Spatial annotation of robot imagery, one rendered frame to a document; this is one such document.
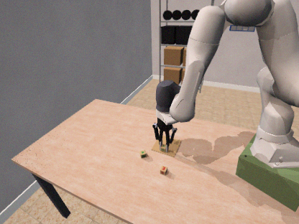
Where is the tan flat mat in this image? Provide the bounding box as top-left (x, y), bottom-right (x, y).
top-left (151, 135), bottom-right (181, 157)

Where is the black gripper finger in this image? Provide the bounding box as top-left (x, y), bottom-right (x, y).
top-left (165, 127), bottom-right (177, 152)
top-left (152, 123), bottom-right (163, 151)

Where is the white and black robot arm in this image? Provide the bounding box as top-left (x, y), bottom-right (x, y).
top-left (156, 0), bottom-right (299, 168)

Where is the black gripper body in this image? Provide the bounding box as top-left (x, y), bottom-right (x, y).
top-left (157, 118), bottom-right (173, 132)

